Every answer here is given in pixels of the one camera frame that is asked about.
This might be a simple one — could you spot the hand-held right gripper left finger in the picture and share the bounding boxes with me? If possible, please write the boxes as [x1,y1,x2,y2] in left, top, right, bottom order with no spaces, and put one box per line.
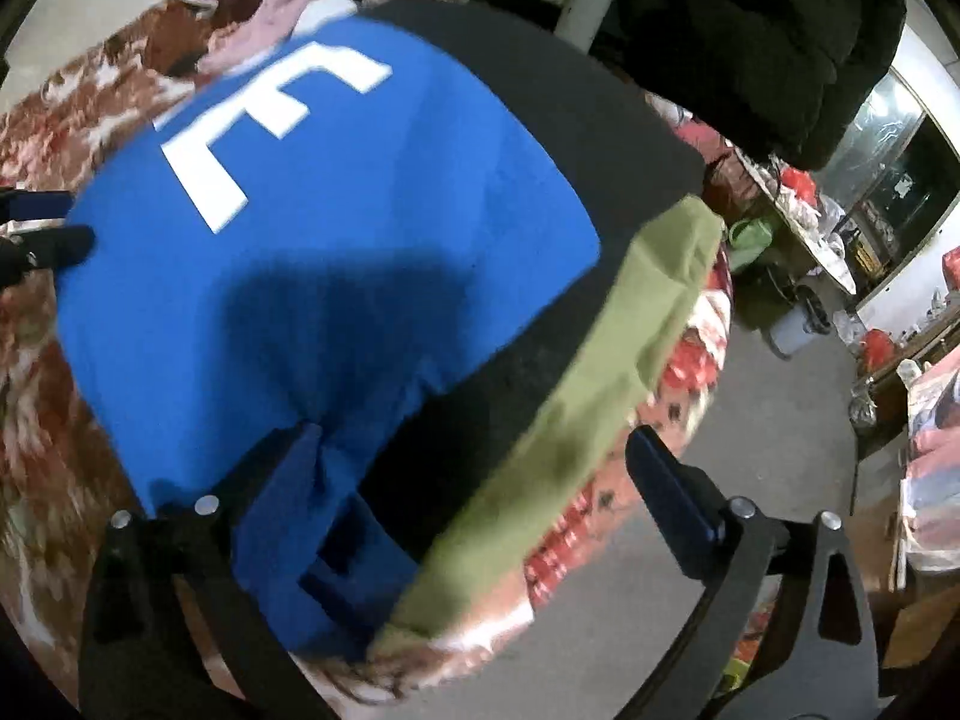
[77,424,335,720]

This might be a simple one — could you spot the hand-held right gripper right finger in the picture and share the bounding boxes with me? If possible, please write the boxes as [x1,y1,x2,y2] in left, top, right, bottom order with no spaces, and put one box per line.
[622,424,880,720]

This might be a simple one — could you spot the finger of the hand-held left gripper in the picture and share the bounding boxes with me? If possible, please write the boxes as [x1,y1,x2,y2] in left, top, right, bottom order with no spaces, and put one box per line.
[0,227,96,290]
[0,190,74,224]

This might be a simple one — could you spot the blue and black sweatshirt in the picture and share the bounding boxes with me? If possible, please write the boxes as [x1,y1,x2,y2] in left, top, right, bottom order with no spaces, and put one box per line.
[56,0,706,661]

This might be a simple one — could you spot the olive green garment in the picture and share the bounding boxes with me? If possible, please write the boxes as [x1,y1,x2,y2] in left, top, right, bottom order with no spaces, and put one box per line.
[367,195,728,653]

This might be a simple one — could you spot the floral printed blanket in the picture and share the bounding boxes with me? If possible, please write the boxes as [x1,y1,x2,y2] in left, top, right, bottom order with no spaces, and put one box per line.
[0,0,736,706]

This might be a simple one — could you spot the white bucket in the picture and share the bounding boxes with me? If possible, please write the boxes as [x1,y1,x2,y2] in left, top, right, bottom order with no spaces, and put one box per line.
[769,300,830,359]

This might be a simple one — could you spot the red plastic bag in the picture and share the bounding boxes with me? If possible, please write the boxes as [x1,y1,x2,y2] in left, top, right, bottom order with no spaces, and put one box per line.
[780,165,820,205]
[859,326,897,368]

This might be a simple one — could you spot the green plastic basin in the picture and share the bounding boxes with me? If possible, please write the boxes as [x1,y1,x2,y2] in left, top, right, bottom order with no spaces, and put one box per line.
[726,214,781,275]

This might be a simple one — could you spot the cluttered table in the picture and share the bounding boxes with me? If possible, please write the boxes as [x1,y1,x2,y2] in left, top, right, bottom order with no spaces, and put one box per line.
[731,146,860,297]

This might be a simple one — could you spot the pink cloth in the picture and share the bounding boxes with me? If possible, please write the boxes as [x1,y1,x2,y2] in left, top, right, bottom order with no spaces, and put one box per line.
[202,0,361,76]

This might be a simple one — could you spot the glass door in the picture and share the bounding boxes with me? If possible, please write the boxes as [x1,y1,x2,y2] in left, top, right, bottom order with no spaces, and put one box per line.
[821,67,960,297]

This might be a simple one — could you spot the black hanging jacket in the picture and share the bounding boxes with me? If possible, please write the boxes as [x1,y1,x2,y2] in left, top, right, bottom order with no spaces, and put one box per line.
[480,0,908,173]

